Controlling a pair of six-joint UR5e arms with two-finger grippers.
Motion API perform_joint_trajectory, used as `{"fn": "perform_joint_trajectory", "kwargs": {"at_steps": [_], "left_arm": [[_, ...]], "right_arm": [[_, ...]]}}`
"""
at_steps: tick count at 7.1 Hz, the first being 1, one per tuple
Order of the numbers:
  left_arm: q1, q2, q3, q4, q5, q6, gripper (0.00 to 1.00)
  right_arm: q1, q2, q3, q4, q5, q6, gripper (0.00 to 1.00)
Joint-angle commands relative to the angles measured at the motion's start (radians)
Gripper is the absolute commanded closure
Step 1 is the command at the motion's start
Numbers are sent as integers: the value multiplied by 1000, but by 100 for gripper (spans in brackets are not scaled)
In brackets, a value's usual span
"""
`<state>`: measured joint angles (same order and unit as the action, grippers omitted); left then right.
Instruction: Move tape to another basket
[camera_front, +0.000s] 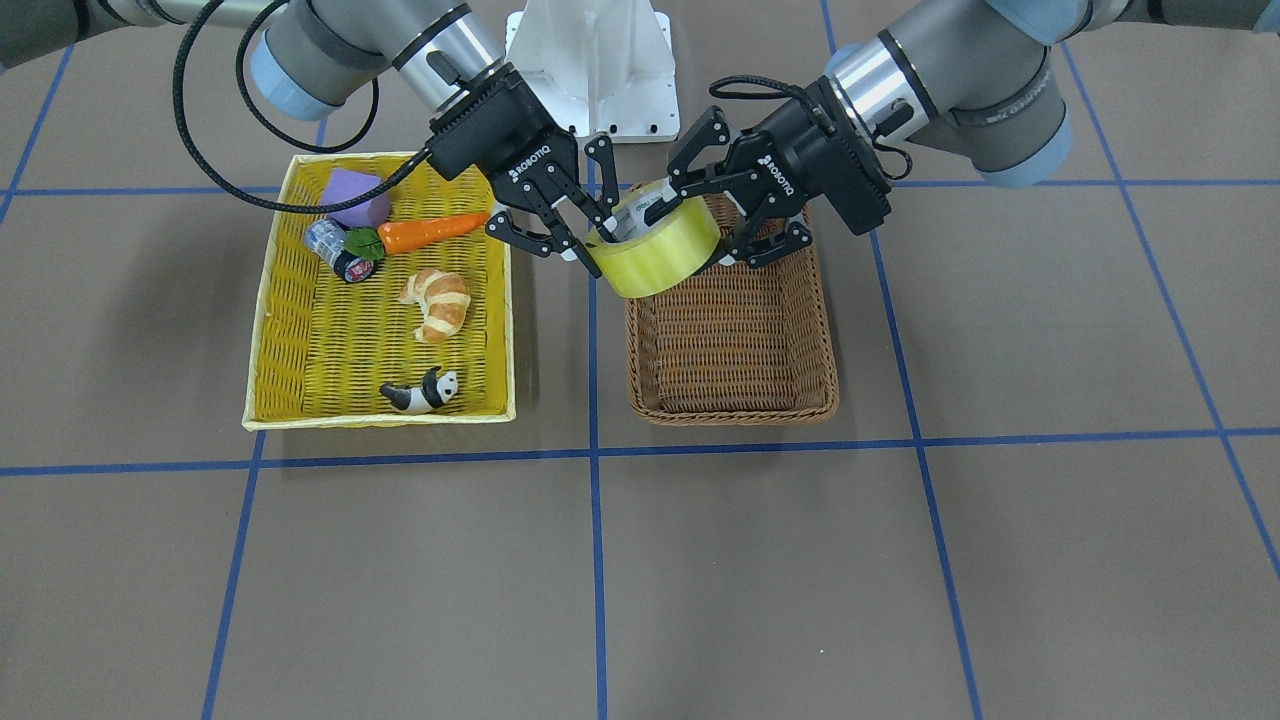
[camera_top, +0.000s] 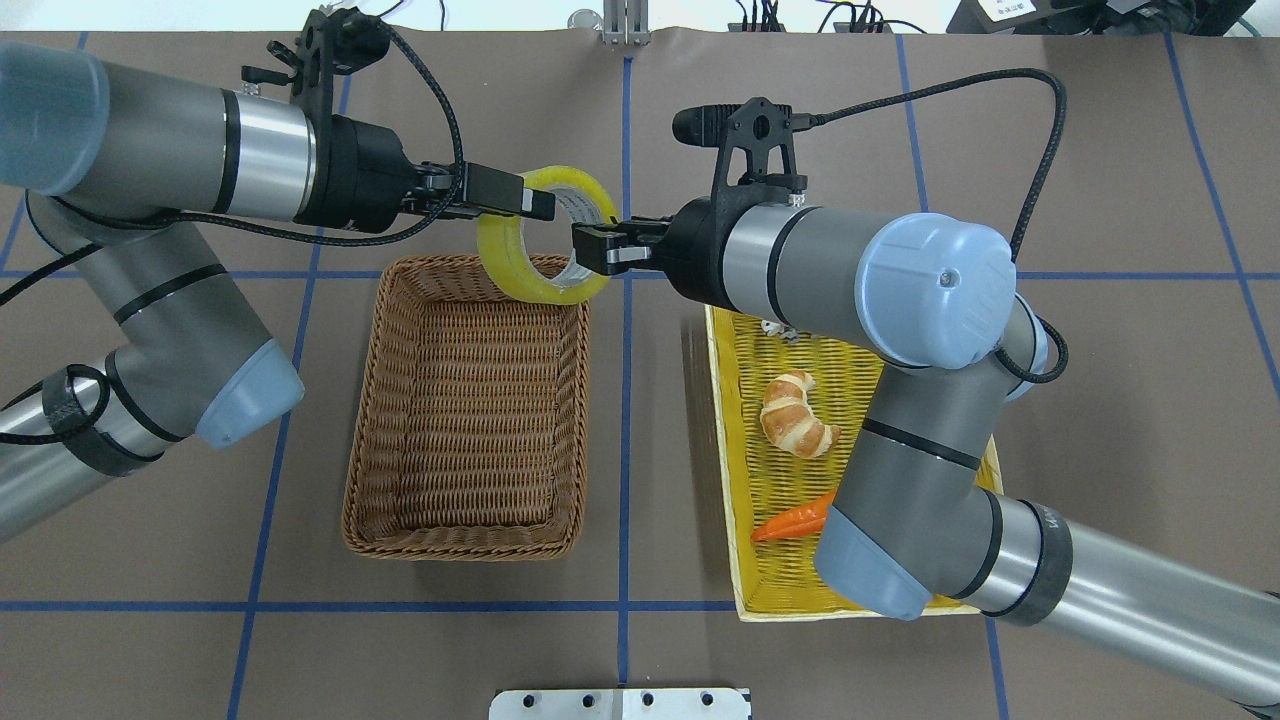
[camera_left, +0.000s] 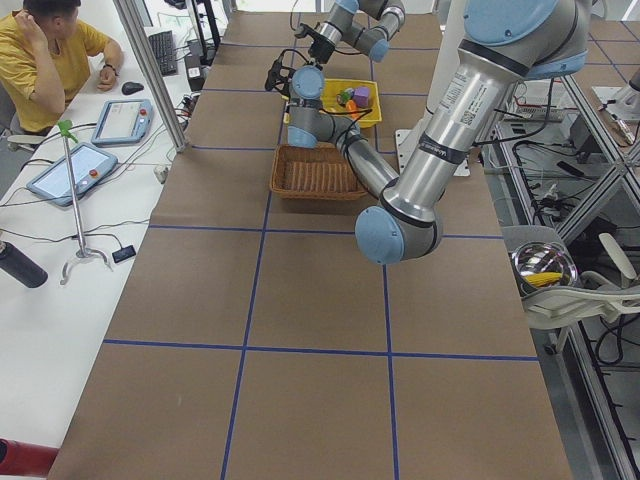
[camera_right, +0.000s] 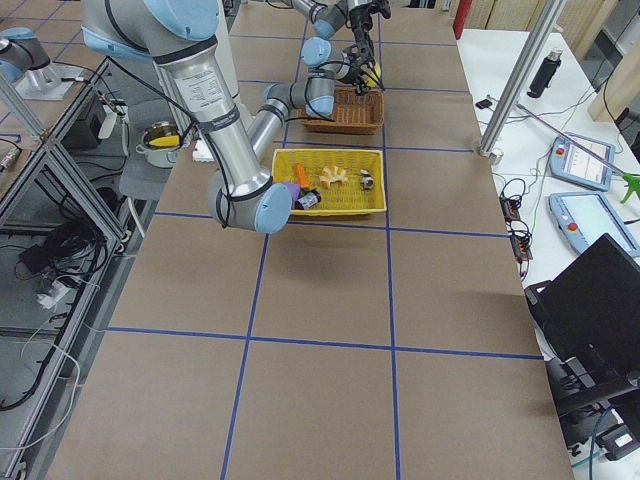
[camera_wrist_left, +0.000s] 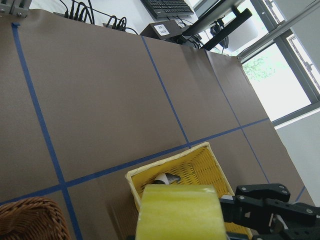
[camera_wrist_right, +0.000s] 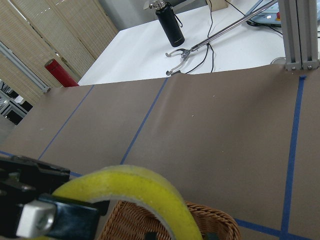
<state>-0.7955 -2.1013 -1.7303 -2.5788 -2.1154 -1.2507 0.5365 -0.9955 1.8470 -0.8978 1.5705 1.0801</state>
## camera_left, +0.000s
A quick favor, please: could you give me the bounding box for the brown wicker basket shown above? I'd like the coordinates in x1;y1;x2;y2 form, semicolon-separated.
270;144;367;201

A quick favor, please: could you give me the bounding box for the purple block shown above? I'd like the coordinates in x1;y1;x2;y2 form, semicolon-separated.
352;85;372;109

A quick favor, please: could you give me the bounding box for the black water bottle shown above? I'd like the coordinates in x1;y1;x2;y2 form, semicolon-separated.
1;241;48;288

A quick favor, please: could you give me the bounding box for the person in yellow shirt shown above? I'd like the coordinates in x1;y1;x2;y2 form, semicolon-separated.
1;1;124;135

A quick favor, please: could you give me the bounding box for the black keyboard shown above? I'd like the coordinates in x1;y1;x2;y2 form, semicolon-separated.
147;31;178;76

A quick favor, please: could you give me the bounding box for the aluminium frame post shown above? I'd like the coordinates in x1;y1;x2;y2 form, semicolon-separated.
113;0;187;153

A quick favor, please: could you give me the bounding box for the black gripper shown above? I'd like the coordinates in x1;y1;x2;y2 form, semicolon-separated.
309;38;334;63

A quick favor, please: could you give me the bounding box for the teach pendant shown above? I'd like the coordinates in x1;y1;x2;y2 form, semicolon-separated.
91;99;154;147
25;141;118;209

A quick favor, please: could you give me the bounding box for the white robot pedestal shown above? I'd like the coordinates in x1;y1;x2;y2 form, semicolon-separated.
395;0;467;172

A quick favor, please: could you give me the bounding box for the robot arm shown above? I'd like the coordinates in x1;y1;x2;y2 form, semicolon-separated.
288;1;592;265
298;0;405;65

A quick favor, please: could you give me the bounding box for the black computer mouse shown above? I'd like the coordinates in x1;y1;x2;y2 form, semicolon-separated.
121;81;144;96

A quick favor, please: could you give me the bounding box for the far teach pendant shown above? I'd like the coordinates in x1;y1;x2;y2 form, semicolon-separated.
91;99;154;147

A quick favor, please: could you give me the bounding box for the small grey can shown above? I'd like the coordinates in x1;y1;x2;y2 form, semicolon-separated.
336;88;355;106

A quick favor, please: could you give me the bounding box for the near teach pendant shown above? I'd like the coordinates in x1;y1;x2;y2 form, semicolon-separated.
25;141;118;209

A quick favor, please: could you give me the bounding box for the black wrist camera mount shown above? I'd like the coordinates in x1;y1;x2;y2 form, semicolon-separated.
293;23;322;40

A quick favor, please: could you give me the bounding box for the yellow plastic basket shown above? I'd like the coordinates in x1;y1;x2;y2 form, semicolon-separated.
283;77;384;132

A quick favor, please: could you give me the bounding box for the metal pot with corn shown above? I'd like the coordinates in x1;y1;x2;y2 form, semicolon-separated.
510;241;579;296

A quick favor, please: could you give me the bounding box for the orange toy carrot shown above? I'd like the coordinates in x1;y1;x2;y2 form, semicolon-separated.
345;100;359;114

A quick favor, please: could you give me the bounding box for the green grabber stick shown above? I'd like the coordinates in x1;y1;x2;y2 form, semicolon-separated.
57;120;113;286

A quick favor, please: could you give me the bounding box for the small black adapter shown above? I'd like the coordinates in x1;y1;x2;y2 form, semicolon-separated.
112;245;136;264

